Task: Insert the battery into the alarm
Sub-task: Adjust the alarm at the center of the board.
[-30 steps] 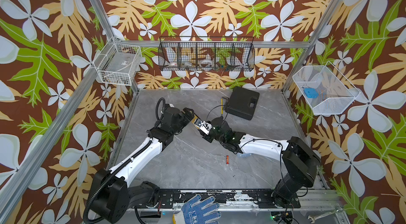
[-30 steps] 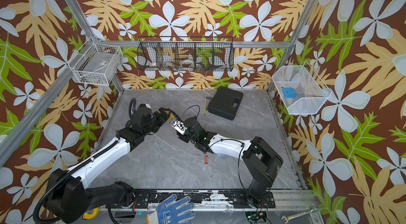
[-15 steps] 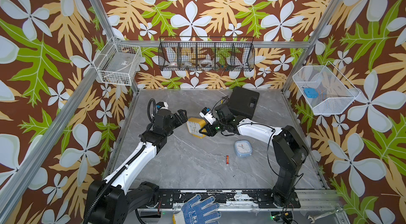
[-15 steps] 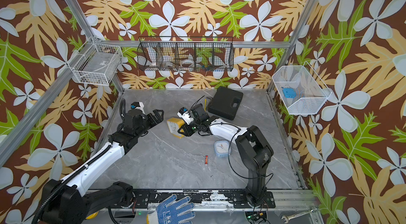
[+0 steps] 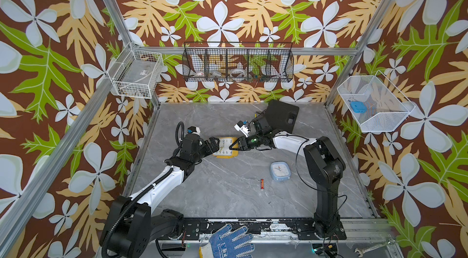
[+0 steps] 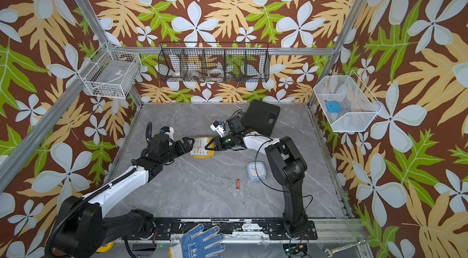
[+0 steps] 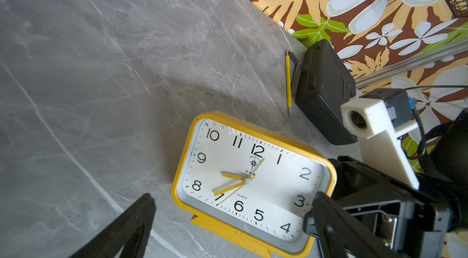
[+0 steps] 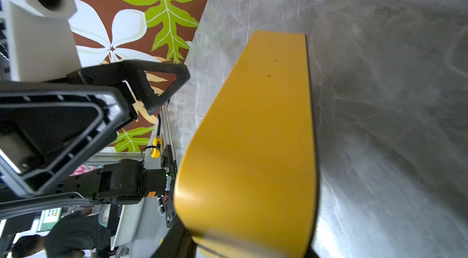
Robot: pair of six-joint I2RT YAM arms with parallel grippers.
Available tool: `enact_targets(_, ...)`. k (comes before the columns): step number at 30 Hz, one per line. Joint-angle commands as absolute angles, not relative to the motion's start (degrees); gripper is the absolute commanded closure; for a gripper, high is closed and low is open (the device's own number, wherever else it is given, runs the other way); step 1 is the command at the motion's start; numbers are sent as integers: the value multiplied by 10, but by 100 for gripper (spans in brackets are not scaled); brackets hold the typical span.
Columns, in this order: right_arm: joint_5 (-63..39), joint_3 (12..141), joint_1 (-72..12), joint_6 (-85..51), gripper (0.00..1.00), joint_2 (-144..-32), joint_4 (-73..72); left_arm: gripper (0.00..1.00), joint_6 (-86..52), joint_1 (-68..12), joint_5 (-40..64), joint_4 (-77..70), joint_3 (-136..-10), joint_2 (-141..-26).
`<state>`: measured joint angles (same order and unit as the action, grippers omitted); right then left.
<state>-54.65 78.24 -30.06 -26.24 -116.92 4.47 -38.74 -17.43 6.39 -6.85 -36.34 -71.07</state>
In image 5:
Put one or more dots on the white wire basket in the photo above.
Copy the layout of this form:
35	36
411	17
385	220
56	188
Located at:
135	72
388	107

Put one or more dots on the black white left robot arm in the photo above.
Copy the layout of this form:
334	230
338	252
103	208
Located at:
131	226

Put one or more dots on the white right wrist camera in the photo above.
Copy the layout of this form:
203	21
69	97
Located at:
243	127

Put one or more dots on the white wire basket right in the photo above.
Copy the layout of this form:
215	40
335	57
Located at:
388	107

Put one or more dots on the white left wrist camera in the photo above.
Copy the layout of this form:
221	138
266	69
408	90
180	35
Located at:
194	130

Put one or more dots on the blue white knit glove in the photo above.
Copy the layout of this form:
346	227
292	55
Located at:
229	243

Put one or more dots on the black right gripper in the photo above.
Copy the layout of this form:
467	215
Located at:
244	143

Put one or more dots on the black wire basket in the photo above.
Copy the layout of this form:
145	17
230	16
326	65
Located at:
266	62

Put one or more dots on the white wire basket left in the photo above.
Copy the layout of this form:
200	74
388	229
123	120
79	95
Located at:
135	72

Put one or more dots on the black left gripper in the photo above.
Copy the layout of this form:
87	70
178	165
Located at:
209	150

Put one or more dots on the yellow square alarm clock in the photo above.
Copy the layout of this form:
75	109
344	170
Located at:
224	151

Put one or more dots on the blue object in basket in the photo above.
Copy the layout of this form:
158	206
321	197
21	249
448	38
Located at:
358	107

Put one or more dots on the green circuit board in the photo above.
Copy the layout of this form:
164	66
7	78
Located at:
325	250

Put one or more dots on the silver open-end wrench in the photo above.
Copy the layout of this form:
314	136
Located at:
362	251

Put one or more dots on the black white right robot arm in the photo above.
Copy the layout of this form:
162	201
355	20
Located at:
324	164

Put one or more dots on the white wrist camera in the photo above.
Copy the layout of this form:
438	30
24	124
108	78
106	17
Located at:
194	130
243	127

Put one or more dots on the black plastic tool case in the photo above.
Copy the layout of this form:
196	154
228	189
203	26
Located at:
281	115

